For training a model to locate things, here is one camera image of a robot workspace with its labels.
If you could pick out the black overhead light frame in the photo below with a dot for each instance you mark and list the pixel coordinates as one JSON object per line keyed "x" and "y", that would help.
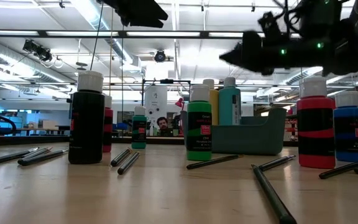
{"x": 205, "y": 34}

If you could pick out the large teal paint bottle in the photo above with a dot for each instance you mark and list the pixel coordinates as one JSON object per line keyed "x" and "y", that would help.
{"x": 227, "y": 105}

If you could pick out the small green paint bottle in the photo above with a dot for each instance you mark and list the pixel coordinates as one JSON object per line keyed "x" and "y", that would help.
{"x": 199, "y": 109}

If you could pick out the teal plastic storage bin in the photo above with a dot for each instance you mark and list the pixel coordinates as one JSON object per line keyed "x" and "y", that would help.
{"x": 253, "y": 140}

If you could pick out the small teal-green paint bottle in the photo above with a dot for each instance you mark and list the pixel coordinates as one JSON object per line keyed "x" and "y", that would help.
{"x": 139, "y": 124}

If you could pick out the small black paint bottle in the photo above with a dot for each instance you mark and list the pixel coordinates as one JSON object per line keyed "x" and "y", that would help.
{"x": 86, "y": 124}

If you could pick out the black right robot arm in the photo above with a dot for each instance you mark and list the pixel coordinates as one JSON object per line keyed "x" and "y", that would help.
{"x": 353, "y": 37}

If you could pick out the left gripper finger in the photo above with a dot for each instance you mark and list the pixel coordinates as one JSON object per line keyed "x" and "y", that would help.
{"x": 148, "y": 9}
{"x": 141, "y": 21}

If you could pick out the rack with red bins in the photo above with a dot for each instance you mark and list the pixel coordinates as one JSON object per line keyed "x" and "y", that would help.
{"x": 291, "y": 128}

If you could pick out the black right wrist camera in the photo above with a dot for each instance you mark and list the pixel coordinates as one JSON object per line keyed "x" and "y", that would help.
{"x": 270, "y": 23}

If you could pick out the red desk lamp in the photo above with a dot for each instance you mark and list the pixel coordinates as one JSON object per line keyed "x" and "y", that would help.
{"x": 179, "y": 102}

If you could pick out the black ceiling-mounted camera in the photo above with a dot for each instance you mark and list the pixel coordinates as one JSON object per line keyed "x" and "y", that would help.
{"x": 42, "y": 53}
{"x": 159, "y": 56}

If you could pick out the black background stand frame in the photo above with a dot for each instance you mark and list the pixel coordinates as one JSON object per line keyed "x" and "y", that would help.
{"x": 166, "y": 81}

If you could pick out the large yellow paint bottle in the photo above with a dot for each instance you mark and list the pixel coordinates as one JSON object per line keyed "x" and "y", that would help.
{"x": 214, "y": 105}

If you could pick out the small red paint bottle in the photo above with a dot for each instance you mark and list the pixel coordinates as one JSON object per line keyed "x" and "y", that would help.
{"x": 315, "y": 104}
{"x": 108, "y": 124}

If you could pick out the person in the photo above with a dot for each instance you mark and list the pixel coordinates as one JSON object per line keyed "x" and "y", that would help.
{"x": 163, "y": 124}

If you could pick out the small blue paint bottle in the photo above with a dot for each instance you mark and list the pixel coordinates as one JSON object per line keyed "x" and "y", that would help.
{"x": 350, "y": 112}

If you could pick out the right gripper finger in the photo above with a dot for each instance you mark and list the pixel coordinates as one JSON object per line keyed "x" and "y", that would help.
{"x": 241, "y": 51}
{"x": 244, "y": 63}

